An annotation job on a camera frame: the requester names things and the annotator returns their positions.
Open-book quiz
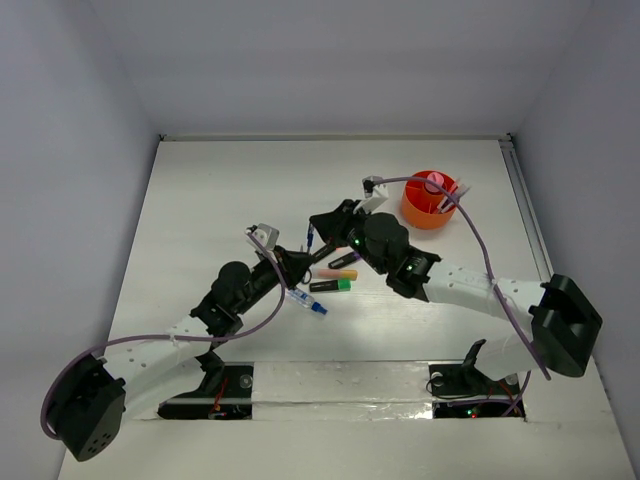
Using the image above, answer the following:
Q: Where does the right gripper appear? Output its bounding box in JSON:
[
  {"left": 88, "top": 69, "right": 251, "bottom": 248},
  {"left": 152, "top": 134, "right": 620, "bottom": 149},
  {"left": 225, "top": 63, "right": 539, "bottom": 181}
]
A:
[{"left": 309, "top": 199, "right": 388, "bottom": 275}]

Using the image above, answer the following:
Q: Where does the blue grip ballpoint pen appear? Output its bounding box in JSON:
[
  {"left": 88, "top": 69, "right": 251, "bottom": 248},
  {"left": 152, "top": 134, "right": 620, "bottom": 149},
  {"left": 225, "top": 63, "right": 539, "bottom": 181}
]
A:
[{"left": 305, "top": 223, "right": 315, "bottom": 254}]

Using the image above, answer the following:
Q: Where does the blue cap glue bottle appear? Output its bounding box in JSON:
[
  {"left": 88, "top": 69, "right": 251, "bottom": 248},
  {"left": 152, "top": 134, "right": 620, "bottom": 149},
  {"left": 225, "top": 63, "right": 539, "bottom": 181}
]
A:
[{"left": 286, "top": 288, "right": 328, "bottom": 316}]

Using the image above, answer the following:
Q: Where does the blue gel pen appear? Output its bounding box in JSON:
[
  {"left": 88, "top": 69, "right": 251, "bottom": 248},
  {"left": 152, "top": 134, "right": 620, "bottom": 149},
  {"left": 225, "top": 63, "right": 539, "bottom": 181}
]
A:
[
  {"left": 438, "top": 182, "right": 470, "bottom": 213},
  {"left": 443, "top": 186, "right": 469, "bottom": 213}
]

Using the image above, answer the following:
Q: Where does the pink gel pen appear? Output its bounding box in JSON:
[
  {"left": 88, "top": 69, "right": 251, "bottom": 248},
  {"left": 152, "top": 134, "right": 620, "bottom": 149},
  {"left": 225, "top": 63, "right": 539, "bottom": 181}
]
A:
[{"left": 436, "top": 178, "right": 460, "bottom": 213}]

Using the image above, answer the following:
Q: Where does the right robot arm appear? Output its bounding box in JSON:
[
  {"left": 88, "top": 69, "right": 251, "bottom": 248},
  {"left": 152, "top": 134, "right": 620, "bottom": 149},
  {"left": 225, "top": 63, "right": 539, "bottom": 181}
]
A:
[{"left": 310, "top": 200, "right": 602, "bottom": 392}]

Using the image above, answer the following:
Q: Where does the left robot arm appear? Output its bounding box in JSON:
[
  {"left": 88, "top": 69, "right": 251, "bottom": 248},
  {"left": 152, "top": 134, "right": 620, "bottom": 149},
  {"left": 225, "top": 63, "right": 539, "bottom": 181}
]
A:
[{"left": 40, "top": 246, "right": 315, "bottom": 462}]

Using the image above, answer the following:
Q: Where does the orange cap highlighter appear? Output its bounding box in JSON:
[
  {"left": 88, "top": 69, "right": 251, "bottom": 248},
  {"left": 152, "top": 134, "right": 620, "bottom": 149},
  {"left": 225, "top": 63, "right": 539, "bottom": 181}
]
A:
[{"left": 311, "top": 244, "right": 337, "bottom": 264}]

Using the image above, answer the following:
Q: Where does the purple cap highlighter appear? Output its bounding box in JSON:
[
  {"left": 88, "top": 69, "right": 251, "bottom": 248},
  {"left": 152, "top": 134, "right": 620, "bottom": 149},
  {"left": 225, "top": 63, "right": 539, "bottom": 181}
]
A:
[{"left": 328, "top": 251, "right": 361, "bottom": 270}]

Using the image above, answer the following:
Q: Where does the green cap highlighter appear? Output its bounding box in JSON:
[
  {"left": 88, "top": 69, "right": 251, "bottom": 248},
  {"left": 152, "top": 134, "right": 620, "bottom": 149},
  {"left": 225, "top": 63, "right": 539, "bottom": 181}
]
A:
[{"left": 309, "top": 279, "right": 351, "bottom": 293}]

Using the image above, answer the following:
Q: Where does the yellow cap translucent highlighter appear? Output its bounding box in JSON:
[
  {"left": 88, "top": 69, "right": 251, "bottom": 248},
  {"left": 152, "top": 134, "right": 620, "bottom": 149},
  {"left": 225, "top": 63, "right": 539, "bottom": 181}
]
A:
[{"left": 311, "top": 269, "right": 358, "bottom": 281}]

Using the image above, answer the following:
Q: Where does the orange round organizer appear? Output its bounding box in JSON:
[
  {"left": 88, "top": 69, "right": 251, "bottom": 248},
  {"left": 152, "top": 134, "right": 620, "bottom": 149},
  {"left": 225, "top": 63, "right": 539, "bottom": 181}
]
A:
[{"left": 401, "top": 180, "right": 456, "bottom": 230}]

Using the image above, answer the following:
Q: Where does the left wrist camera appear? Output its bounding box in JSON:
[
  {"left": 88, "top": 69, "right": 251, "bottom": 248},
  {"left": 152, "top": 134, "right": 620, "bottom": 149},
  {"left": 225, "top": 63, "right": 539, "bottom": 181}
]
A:
[{"left": 245, "top": 223, "right": 280, "bottom": 251}]

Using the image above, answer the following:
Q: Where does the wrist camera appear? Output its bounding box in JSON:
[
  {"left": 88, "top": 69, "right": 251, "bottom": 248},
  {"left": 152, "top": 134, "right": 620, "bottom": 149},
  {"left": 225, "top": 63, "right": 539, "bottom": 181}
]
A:
[
  {"left": 356, "top": 176, "right": 389, "bottom": 214},
  {"left": 245, "top": 223, "right": 280, "bottom": 251}
]

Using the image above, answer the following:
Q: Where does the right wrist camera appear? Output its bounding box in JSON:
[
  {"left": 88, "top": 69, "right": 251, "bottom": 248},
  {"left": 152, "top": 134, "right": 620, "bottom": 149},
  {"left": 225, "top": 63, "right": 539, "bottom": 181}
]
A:
[{"left": 356, "top": 176, "right": 389, "bottom": 214}]

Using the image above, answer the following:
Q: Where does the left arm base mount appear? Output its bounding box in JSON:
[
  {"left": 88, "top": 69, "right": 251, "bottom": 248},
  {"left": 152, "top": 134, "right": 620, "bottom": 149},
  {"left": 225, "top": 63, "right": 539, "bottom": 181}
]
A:
[{"left": 157, "top": 352, "right": 254, "bottom": 421}]

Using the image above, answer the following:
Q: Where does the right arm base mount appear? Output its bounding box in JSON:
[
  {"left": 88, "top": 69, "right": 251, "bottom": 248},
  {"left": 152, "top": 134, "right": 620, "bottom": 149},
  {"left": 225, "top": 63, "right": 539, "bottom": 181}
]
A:
[{"left": 425, "top": 340, "right": 526, "bottom": 420}]

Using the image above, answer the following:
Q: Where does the aluminium side rail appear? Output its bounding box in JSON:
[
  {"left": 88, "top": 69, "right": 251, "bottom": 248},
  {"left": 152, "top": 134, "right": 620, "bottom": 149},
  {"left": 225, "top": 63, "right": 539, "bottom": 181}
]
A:
[{"left": 498, "top": 133, "right": 581, "bottom": 355}]

